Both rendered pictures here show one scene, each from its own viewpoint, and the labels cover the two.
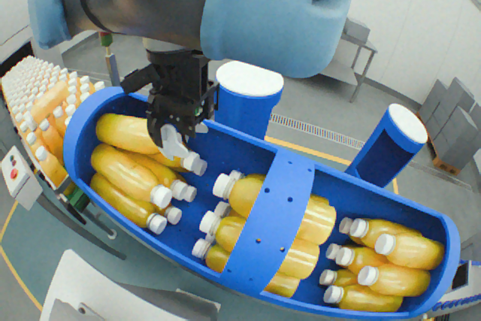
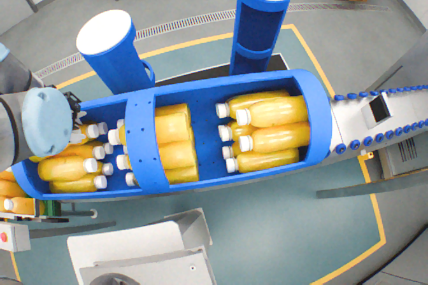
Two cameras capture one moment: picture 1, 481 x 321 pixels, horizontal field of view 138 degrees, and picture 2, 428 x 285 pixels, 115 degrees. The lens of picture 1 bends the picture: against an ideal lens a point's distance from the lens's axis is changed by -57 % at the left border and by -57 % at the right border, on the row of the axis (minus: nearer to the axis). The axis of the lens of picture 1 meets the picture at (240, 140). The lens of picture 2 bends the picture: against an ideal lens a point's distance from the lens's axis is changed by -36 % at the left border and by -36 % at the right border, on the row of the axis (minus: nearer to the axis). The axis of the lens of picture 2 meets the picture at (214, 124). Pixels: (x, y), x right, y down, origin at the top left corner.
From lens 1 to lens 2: 0.23 m
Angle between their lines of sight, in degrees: 26
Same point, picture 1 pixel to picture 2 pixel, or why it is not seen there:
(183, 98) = not seen: hidden behind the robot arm
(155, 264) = (137, 210)
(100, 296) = (99, 248)
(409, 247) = (263, 113)
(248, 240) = (135, 163)
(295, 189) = (143, 121)
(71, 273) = (78, 250)
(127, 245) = (109, 212)
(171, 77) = not seen: hidden behind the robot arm
